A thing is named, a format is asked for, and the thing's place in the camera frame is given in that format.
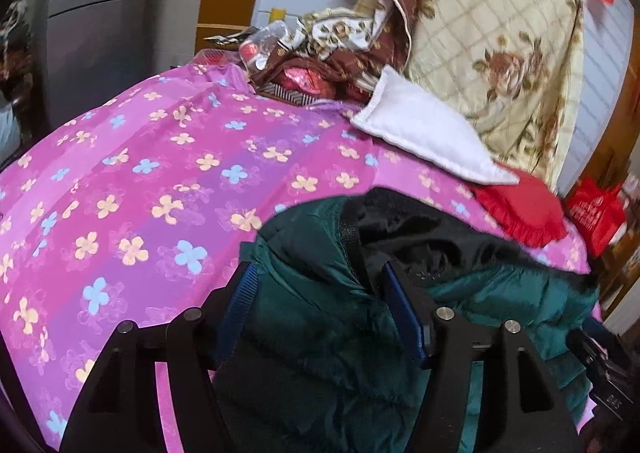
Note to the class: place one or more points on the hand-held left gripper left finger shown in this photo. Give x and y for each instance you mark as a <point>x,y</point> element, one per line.
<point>240,303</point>

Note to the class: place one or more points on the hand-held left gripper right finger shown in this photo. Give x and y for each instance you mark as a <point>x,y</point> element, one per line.
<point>405,313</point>

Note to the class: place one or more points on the dark green puffer jacket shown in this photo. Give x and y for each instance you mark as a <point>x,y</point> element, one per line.
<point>310,333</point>

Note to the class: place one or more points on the pink floral bed sheet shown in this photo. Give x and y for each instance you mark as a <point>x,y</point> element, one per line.
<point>150,183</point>

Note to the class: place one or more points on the red frilled pillow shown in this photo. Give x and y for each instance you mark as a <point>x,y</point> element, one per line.
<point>525,203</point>

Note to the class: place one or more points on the red shopping bag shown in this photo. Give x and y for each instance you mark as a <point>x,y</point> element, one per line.
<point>595,213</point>

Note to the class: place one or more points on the white pillow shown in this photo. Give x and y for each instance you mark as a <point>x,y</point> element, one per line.
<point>425,133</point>

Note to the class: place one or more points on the wooden cabinet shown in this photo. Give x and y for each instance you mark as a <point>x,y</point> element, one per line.
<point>620,158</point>

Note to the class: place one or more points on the clear plastic bottle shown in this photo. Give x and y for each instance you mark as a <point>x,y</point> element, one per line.
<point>262,40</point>

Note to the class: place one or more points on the cream floral quilt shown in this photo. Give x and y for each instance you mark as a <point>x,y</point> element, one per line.
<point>500,33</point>

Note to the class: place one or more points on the grey wardrobe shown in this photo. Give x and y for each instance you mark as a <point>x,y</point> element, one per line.
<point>100,33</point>

